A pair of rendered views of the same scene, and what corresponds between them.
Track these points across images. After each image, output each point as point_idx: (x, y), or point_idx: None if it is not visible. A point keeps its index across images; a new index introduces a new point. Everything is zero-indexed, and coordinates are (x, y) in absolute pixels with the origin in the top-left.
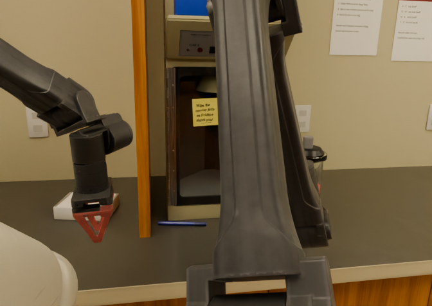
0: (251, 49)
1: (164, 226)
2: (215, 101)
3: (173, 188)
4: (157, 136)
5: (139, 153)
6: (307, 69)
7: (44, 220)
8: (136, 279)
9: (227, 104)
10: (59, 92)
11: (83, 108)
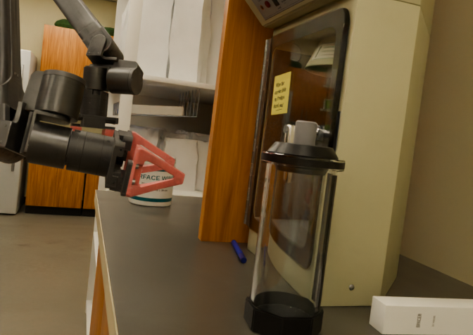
0: None
1: (230, 246)
2: (288, 77)
3: (250, 200)
4: (414, 191)
5: (210, 134)
6: None
7: None
8: (112, 234)
9: None
10: (86, 34)
11: (90, 46)
